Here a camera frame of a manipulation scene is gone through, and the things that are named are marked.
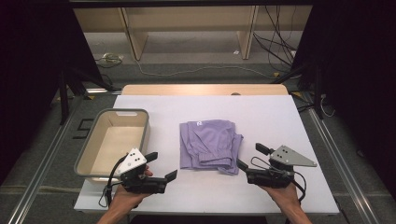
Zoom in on black tripod stand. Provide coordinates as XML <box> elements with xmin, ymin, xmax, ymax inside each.
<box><xmin>57</xmin><ymin>66</ymin><xmax>122</xmax><ymax>125</ymax></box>
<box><xmin>274</xmin><ymin>59</ymin><xmax>326</xmax><ymax>120</ymax></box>

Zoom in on wooden table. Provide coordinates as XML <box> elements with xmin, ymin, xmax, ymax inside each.
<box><xmin>120</xmin><ymin>83</ymin><xmax>290</xmax><ymax>96</ymax></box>

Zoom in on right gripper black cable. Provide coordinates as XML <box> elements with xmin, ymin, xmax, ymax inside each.
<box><xmin>250</xmin><ymin>156</ymin><xmax>307</xmax><ymax>203</ymax></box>

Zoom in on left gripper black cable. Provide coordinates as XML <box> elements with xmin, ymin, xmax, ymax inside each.
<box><xmin>98</xmin><ymin>153</ymin><xmax>129</xmax><ymax>209</ymax></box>

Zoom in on beige basket with grey rim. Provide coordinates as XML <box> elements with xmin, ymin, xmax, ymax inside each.
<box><xmin>73</xmin><ymin>107</ymin><xmax>151</xmax><ymax>183</ymax></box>

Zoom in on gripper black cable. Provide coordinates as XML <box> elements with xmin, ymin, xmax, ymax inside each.
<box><xmin>250</xmin><ymin>156</ymin><xmax>307</xmax><ymax>203</ymax></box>
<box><xmin>98</xmin><ymin>153</ymin><xmax>129</xmax><ymax>209</ymax></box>

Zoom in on black curtain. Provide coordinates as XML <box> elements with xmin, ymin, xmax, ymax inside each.
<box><xmin>0</xmin><ymin>0</ymin><xmax>104</xmax><ymax>185</ymax></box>
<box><xmin>292</xmin><ymin>0</ymin><xmax>396</xmax><ymax>200</ymax></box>

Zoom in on short white cable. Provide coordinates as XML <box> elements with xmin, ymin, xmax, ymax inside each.
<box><xmin>320</xmin><ymin>93</ymin><xmax>336</xmax><ymax>119</ymax></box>

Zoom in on person's right hand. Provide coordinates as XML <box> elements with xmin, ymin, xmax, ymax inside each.
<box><xmin>261</xmin><ymin>181</ymin><xmax>302</xmax><ymax>213</ymax></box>

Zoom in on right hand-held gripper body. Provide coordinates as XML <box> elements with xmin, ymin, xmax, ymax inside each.
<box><xmin>246</xmin><ymin>145</ymin><xmax>318</xmax><ymax>189</ymax></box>

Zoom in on light wooden desk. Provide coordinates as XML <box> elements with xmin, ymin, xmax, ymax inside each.
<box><xmin>73</xmin><ymin>6</ymin><xmax>312</xmax><ymax>61</ymax></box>

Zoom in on person's left hand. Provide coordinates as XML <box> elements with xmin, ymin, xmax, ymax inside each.
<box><xmin>110</xmin><ymin>167</ymin><xmax>154</xmax><ymax>210</ymax></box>

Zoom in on bundle of black cables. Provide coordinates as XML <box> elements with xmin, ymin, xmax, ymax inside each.
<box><xmin>252</xmin><ymin>5</ymin><xmax>298</xmax><ymax>74</ymax></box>

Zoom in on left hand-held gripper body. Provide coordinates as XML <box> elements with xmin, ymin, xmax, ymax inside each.
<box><xmin>115</xmin><ymin>147</ymin><xmax>167</xmax><ymax>195</ymax></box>

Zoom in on purple shorts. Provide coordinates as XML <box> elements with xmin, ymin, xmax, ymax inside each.
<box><xmin>178</xmin><ymin>119</ymin><xmax>245</xmax><ymax>175</ymax></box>

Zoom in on metal floor rail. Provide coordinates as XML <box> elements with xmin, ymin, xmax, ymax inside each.
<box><xmin>306</xmin><ymin>106</ymin><xmax>382</xmax><ymax>224</ymax></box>
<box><xmin>6</xmin><ymin>92</ymin><xmax>92</xmax><ymax>224</ymax></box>

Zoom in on coiled pale cable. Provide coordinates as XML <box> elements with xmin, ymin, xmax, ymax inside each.
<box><xmin>94</xmin><ymin>52</ymin><xmax>125</xmax><ymax>69</ymax></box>

